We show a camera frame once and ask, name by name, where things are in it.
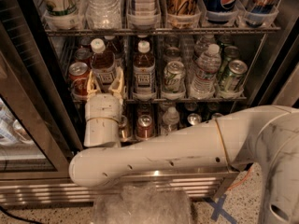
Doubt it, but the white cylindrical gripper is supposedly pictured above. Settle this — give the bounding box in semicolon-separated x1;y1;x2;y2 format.
84;67;124;147

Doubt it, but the brown tea bottle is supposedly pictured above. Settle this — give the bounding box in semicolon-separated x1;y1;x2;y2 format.
133;40;155;101
91;38;116;92

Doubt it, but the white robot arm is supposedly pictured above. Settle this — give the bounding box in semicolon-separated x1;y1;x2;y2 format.
69;105;299;224

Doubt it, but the bronze can bottom shelf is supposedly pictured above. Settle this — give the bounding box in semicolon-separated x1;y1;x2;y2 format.
119;115;132;142

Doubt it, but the red can bottom shelf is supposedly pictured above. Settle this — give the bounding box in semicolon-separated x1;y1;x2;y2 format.
136;115;153;139

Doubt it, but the clear water bottle bottom shelf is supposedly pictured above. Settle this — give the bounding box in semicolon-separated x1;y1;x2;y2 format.
161;106;179;135

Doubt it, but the clear water bottle shelf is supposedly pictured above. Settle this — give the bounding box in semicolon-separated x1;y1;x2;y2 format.
161;106;179;135
190;44;221;99
86;0;121;30

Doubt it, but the steel fridge glass door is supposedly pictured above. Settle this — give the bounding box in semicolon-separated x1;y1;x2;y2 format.
0;15;81;180

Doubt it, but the white labelled bottle top shelf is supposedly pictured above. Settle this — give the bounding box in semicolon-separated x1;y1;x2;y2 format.
128;0;159;26

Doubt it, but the clear water bottle top shelf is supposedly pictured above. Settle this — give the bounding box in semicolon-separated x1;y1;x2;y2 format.
86;0;121;30

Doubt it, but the stainless steel fridge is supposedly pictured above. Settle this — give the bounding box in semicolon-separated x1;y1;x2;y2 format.
0;0;299;207

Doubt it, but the blue pepsi can bottom shelf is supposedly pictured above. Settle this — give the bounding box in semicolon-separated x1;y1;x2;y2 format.
187;113;202;126

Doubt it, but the clear water bottle middle shelf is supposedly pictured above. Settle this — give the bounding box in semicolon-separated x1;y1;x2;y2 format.
190;44;221;99

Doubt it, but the green can bottom shelf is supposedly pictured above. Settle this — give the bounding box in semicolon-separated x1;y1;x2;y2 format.
211;113;223;119

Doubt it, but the front red cola can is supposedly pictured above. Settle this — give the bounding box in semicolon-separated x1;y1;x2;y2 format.
68;62;90;100

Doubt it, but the red cola can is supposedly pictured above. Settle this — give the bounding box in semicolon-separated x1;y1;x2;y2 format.
74;48;92;66
68;62;90;100
78;36;93;49

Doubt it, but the middle red cola can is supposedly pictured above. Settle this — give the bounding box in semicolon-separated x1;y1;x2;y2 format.
74;48;92;66

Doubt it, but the rear red cola can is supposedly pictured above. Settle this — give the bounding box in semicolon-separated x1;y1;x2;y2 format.
78;36;93;49

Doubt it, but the white green soda can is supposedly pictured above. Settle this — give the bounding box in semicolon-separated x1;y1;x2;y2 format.
162;61;186;100

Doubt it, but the silver can behind soda can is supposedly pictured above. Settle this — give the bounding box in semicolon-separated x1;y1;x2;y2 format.
164;47;181;63

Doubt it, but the white green tall can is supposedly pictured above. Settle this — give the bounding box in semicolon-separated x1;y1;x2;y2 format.
37;0;84;18

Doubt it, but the crumpled clear plastic bag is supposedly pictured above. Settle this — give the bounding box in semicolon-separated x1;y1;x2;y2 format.
92;185;192;224

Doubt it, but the front green soda can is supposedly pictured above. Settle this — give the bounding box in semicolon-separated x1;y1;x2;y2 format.
218;60;248;98

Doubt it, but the rear green soda can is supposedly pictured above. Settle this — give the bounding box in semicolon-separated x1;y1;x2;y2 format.
217;46;240;80

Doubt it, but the blue tape cross mark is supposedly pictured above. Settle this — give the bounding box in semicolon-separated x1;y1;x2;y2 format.
204;194;237;224

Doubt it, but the blue energy drink can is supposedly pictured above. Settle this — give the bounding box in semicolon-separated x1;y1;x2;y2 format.
246;0;277;28

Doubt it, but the middle wire shelf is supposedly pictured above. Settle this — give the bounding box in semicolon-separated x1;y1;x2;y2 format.
71;92;247;104

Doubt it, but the wire shelf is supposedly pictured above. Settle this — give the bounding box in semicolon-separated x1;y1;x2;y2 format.
71;92;247;104
45;23;280;36

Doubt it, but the top wire shelf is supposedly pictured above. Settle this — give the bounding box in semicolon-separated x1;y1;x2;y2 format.
45;23;280;36

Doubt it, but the black cable on floor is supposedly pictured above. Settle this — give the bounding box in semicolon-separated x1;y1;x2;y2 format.
0;204;45;224

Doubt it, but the orange cable on floor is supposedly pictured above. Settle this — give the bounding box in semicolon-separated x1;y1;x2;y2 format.
227;165;253;192

